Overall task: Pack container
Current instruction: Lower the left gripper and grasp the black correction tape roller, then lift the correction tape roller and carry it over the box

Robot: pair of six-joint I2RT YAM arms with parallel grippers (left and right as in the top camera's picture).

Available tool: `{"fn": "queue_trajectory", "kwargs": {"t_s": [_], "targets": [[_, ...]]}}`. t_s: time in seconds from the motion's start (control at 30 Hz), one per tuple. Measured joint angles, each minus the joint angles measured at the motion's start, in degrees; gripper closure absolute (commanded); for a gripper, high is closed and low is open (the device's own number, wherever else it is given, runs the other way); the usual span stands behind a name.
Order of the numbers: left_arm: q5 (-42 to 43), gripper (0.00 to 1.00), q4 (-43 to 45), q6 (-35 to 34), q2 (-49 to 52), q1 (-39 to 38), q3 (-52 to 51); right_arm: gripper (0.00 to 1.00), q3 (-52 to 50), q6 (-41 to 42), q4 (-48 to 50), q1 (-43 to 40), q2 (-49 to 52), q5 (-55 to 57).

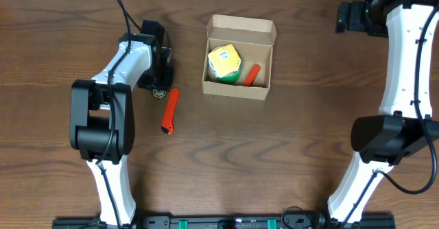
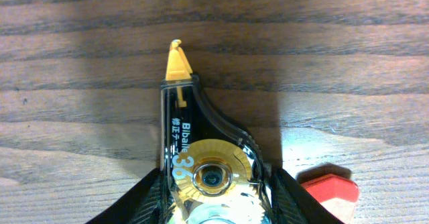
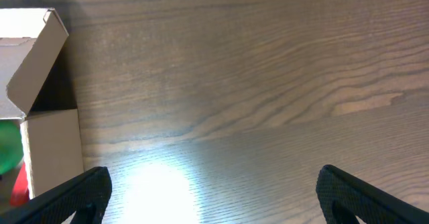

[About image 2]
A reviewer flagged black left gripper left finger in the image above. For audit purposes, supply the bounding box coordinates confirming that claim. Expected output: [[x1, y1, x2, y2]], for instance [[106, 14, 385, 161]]
[[86, 168, 162, 224]]

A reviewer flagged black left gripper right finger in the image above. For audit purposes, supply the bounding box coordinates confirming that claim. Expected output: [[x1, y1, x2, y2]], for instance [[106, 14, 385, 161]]
[[269, 168, 343, 224]]

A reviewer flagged orange utility knife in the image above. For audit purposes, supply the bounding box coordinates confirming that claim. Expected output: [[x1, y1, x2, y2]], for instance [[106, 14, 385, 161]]
[[302, 174, 360, 224]]

